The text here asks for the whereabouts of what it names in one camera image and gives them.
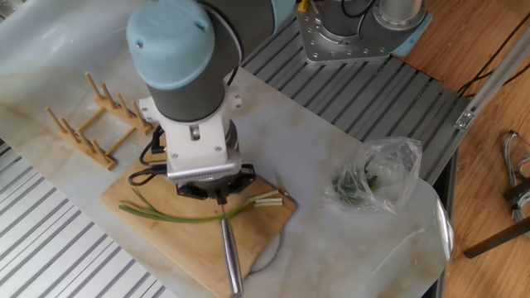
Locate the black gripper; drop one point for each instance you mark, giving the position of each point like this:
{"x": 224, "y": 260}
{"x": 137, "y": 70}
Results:
{"x": 244, "y": 178}

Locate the green garlic stalk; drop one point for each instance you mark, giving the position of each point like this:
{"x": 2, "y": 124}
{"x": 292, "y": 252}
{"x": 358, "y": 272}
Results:
{"x": 182, "y": 218}

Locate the steel cleaver knife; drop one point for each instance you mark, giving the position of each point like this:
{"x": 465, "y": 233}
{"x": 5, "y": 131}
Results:
{"x": 231, "y": 256}

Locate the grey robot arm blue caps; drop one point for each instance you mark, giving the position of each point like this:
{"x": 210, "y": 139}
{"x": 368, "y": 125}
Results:
{"x": 174, "y": 45}

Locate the cut garlic stem piece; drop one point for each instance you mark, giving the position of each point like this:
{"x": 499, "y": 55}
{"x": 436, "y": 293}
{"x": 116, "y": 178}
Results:
{"x": 269, "y": 200}
{"x": 269, "y": 204}
{"x": 263, "y": 195}

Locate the chopped green garlic leaves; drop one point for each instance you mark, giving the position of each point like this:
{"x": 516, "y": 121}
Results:
{"x": 348, "y": 190}

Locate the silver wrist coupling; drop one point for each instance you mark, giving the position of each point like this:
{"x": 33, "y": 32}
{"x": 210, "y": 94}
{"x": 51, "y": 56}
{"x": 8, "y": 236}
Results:
{"x": 232, "y": 136}

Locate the wooden peg dish rack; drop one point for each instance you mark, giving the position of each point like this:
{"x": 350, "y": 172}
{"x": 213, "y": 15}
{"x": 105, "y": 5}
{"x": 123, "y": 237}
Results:
{"x": 124, "y": 117}

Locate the clear plastic bag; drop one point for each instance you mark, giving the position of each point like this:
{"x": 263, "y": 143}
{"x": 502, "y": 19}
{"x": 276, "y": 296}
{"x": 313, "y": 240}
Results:
{"x": 397, "y": 165}

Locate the yellow plastic piece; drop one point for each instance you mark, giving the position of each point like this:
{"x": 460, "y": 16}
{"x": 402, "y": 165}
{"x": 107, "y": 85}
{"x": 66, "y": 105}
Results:
{"x": 303, "y": 5}

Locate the black metal bar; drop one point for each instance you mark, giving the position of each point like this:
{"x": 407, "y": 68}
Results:
{"x": 517, "y": 190}
{"x": 497, "y": 238}

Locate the silver wrist camera bar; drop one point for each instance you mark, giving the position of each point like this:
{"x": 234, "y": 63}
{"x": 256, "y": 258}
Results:
{"x": 203, "y": 174}

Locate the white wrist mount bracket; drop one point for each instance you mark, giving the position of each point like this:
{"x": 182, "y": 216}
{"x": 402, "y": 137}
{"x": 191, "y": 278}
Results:
{"x": 198, "y": 149}

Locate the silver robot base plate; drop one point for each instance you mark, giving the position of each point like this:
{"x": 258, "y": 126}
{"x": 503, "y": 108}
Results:
{"x": 323, "y": 45}

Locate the aluminium frame post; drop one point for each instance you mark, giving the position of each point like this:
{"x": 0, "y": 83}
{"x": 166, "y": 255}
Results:
{"x": 492, "y": 80}

